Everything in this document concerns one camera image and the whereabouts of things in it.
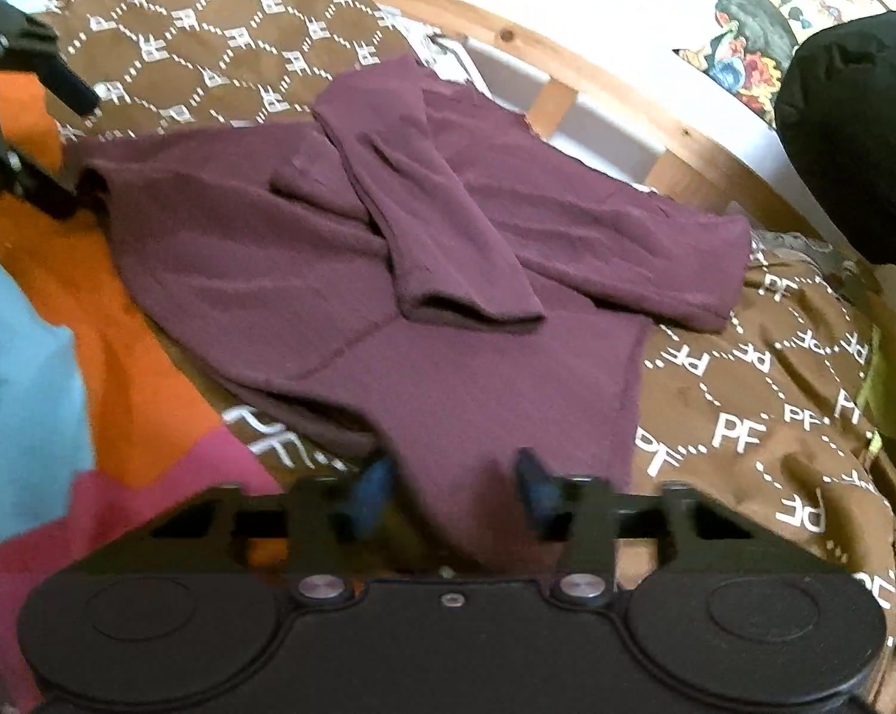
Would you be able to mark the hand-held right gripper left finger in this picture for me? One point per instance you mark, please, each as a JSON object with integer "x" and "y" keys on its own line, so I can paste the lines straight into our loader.
{"x": 372, "y": 497}

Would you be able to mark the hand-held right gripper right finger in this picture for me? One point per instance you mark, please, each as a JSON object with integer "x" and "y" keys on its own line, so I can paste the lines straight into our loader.
{"x": 539, "y": 497}

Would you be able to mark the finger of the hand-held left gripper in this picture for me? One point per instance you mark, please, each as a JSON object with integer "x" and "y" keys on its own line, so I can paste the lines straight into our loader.
{"x": 43, "y": 190}
{"x": 61, "y": 78}

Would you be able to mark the maroon sweater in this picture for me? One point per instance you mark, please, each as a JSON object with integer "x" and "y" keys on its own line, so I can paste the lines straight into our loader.
{"x": 388, "y": 268}

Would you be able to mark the brown printed blanket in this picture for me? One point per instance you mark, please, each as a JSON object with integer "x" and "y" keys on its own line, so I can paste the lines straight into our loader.
{"x": 217, "y": 37}

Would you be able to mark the orange cloth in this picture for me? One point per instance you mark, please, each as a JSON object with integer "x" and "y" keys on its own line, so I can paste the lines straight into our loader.
{"x": 121, "y": 342}

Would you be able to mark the light blue cloth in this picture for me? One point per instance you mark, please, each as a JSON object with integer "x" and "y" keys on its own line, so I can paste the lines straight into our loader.
{"x": 24, "y": 387}

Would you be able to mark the pink cloth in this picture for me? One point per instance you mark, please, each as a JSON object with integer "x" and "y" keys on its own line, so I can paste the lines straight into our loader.
{"x": 121, "y": 506}

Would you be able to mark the white floral bed sheet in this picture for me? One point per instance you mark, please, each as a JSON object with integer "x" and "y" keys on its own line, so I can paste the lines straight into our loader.
{"x": 418, "y": 37}

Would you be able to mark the black puffer jacket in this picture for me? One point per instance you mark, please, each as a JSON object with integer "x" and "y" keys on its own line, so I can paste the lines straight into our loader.
{"x": 857, "y": 126}

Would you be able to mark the wooden bed frame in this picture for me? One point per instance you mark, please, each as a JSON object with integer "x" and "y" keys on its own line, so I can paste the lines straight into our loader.
{"x": 567, "y": 59}

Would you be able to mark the landscape wall poster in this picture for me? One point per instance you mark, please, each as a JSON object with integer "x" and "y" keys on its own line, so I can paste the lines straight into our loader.
{"x": 753, "y": 37}

